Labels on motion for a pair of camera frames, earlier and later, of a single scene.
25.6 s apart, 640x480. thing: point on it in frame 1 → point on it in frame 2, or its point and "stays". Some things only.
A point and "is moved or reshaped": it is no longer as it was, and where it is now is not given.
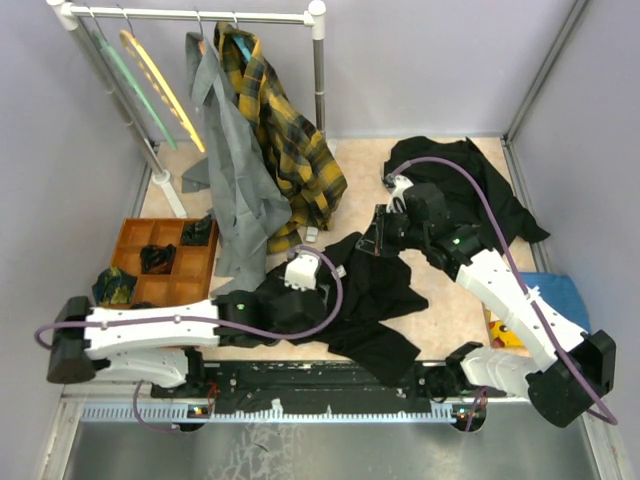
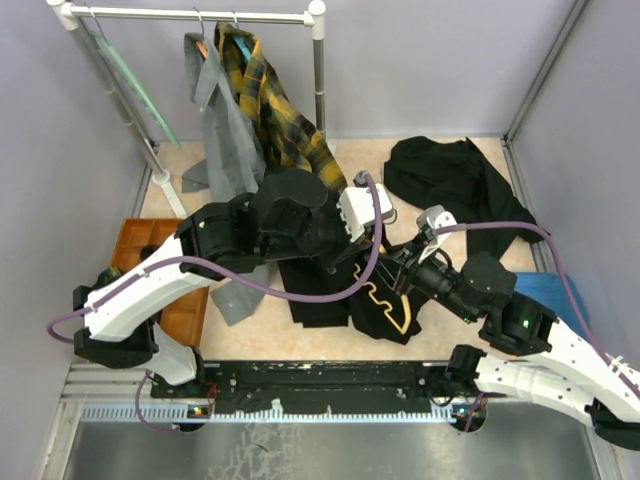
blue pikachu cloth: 556,288 stays
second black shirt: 464,203 stays
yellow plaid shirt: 311,175 stays
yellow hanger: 155,78 → 386,313
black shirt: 362,290 is moved or reshaped
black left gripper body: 283,291 → 334,241
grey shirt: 247,204 stays
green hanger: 107,48 stays
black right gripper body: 393,231 → 432,275
